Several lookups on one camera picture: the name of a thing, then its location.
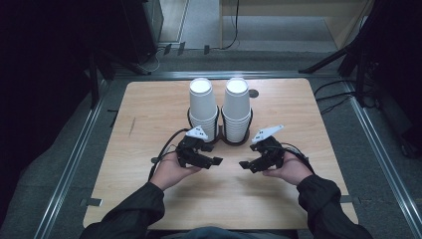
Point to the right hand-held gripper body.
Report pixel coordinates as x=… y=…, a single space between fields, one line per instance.
x=272 y=151

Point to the round dark table grommet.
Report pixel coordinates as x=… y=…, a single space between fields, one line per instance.
x=253 y=93

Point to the person's left hand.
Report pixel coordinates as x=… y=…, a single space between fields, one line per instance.
x=169 y=172

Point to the grey tape strip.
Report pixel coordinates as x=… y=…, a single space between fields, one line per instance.
x=92 y=201
x=349 y=199

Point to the person's right hand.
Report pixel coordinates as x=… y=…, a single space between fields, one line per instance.
x=293 y=169

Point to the stack of white paper cups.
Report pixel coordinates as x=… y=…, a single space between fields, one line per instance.
x=202 y=99
x=236 y=99

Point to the metal floor rail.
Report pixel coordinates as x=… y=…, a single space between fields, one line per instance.
x=225 y=74
x=381 y=159
x=69 y=172

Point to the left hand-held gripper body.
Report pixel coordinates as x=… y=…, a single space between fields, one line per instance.
x=189 y=149

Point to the dark cabinet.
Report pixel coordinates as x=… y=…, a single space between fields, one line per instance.
x=139 y=30

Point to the black tripod stand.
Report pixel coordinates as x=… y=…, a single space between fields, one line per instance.
x=358 y=46

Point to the light wooden furniture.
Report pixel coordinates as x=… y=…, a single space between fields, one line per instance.
x=345 y=26

